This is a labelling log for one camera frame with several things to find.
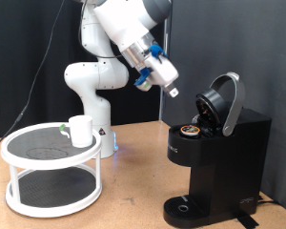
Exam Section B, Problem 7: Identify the white mug with green mark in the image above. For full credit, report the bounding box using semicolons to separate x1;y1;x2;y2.
59;114;94;149

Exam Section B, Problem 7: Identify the black curtain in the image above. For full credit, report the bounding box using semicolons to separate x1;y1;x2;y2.
0;0;167;138

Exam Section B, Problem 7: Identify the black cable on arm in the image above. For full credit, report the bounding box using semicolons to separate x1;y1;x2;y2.
78;0;123;60

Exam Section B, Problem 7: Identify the blue cable clip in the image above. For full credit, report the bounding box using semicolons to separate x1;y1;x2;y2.
148;44;168;60

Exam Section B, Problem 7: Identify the black hanging cable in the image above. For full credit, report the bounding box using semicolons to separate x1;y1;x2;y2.
0;0;66;154

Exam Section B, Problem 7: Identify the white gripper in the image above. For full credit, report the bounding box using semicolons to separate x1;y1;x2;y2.
144;56;180;98

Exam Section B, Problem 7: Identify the silver vertical metal pole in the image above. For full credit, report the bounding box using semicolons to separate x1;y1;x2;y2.
158;0;173;122

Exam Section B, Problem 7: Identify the orange-rimmed hazelnut coffee pod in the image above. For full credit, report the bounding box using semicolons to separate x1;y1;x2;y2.
179;124;202;138

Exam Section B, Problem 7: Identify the black Keurig coffee machine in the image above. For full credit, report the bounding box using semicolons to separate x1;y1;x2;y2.
162;72;273;229

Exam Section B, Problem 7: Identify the white two-tier turntable stand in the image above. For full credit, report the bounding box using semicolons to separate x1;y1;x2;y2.
0;121;103;219

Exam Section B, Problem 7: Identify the black tape strip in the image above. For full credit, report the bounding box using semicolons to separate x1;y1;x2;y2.
234;209;260;229

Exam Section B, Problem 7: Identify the black power cord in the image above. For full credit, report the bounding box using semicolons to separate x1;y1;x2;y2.
256;194;282;207

